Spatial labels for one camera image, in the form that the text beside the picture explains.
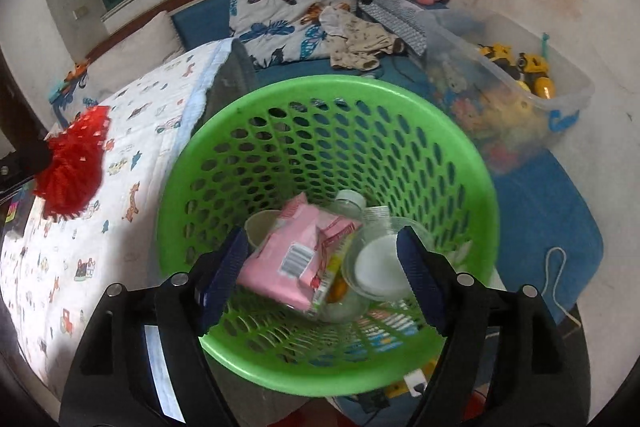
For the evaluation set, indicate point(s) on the pink packet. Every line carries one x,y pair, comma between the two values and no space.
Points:
280,257

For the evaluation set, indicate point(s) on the white pillow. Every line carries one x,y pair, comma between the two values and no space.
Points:
145,47

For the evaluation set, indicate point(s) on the butterfly print pillow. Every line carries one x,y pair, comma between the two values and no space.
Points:
280,7

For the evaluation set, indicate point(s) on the beige clothes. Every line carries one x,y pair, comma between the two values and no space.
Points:
360,37

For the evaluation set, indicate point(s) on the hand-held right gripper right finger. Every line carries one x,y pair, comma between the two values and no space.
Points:
420,277

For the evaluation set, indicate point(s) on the grey patterned cloth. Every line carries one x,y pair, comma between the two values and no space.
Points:
400,19

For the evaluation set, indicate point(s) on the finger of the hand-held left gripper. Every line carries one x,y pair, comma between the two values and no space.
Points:
25,162

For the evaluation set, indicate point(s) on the clear plastic storage box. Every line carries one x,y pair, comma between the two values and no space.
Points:
565,107

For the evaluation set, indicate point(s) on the clear plastic container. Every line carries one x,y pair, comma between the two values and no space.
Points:
375,267

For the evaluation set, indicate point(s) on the blue floor mat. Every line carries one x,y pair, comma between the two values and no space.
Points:
540,197

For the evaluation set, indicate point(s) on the yellow green small box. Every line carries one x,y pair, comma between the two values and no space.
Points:
327,279

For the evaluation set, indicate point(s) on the cream paper cup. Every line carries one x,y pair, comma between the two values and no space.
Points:
260,227

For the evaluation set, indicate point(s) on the wall socket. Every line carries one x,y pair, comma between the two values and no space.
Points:
80,12

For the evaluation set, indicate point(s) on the red mesh net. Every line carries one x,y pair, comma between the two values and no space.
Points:
75,162

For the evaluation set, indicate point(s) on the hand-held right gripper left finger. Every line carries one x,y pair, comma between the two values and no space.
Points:
225,277

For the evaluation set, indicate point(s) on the dark wooden cabinet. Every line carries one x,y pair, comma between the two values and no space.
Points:
15,107

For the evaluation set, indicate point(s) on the white cartoon print table cloth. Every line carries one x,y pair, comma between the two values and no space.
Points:
150,107

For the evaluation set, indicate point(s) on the yellow toy truck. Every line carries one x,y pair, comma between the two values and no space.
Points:
537,77
497,56

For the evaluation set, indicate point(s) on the orange blue toy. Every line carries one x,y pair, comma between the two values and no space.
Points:
70,79

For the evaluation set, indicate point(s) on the green plastic basket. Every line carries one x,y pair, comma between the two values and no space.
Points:
330,84

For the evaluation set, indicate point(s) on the clear plastic bottle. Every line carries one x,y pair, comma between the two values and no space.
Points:
350,202

